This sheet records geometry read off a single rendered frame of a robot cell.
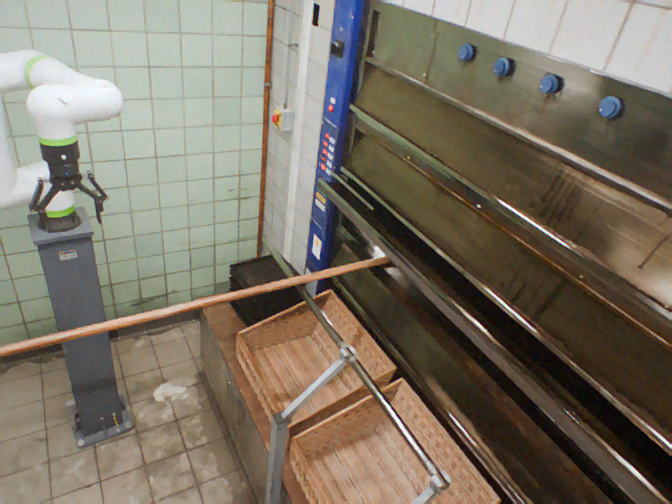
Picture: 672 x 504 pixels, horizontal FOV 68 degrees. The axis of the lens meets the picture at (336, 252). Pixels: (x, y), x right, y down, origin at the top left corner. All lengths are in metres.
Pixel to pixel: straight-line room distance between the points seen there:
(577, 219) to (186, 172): 2.10
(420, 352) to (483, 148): 0.81
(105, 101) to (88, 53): 1.11
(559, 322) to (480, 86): 0.69
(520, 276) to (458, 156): 0.40
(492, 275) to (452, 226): 0.22
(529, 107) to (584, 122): 0.16
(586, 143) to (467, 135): 0.39
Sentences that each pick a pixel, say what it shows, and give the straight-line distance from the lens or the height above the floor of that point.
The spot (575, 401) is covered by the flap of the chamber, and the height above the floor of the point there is 1.40.
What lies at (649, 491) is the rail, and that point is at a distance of 1.27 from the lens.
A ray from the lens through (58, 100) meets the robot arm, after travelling 1.46.
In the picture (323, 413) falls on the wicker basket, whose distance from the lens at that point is 2.00.
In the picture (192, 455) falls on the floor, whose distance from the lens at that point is 2.78.
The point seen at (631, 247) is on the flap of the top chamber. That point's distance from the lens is 1.27.
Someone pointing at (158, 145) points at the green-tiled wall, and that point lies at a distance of 2.77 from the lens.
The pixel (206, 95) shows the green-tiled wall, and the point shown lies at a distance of 2.74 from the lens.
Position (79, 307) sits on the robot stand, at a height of 0.84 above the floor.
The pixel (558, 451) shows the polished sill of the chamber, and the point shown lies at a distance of 1.59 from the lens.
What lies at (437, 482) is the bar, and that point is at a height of 1.17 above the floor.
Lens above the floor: 2.29
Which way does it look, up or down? 33 degrees down
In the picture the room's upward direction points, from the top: 9 degrees clockwise
